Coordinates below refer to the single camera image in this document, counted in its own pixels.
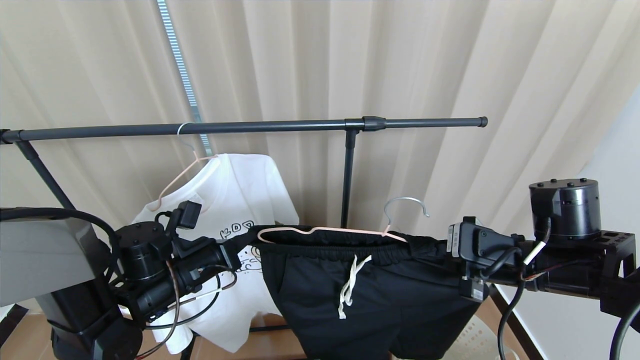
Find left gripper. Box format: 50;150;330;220
131;242;241;321

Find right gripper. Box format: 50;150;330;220
459;250;601;302

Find white printed t-shirt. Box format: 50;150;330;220
131;153;301;355

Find pink clothes hanger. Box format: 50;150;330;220
148;123;221;213
257;196;431;244

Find black garment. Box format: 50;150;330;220
227;225;493;360

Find white laundry basket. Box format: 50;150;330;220
450;317;521;360

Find black clothes rack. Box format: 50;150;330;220
0;116;488;360

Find beige curtain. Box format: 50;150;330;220
0;0;640;316

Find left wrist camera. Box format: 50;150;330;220
170;201;203;236

